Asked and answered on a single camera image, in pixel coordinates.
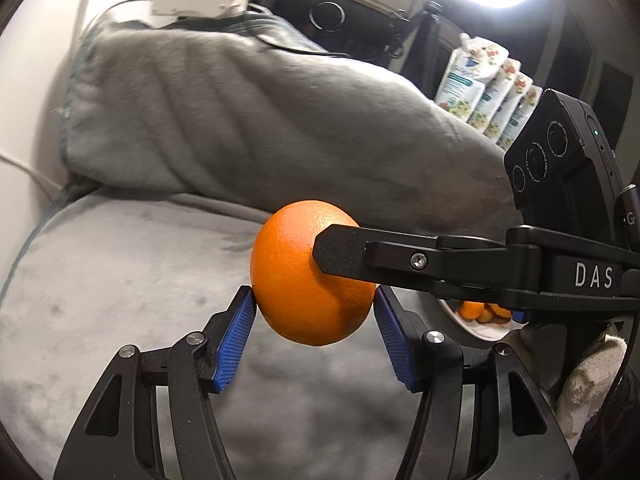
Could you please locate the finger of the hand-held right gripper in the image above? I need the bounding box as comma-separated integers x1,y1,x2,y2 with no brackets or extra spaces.
311,223,542,292
431,280,542,325

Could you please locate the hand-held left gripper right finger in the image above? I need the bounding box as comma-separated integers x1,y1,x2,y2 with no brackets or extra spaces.
372,285,576,480

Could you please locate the large smooth orange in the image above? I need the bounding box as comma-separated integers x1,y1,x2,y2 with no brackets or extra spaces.
250,200,377,347

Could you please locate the person's right hand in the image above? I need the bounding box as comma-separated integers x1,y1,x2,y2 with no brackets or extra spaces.
555,332,629,441

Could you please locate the black cable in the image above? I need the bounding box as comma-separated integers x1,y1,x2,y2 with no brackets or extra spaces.
245,5,406,61

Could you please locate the spread grey plush blanket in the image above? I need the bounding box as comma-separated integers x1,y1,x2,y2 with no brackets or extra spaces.
0,190,501,476

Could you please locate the white window frame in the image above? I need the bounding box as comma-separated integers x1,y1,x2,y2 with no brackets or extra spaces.
195,0,640,161

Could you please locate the white floral plate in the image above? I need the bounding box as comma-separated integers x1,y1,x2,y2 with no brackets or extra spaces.
440,297,526,343

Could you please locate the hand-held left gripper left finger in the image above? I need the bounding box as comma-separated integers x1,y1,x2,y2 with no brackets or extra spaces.
52,284,260,480

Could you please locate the white cabinet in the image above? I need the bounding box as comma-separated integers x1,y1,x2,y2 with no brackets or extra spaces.
0,0,101,221

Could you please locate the short white device cable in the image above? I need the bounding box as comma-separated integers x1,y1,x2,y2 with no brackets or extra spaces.
97,0,156,23

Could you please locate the long white cable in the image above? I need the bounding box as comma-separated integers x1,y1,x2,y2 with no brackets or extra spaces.
0,152,63,201

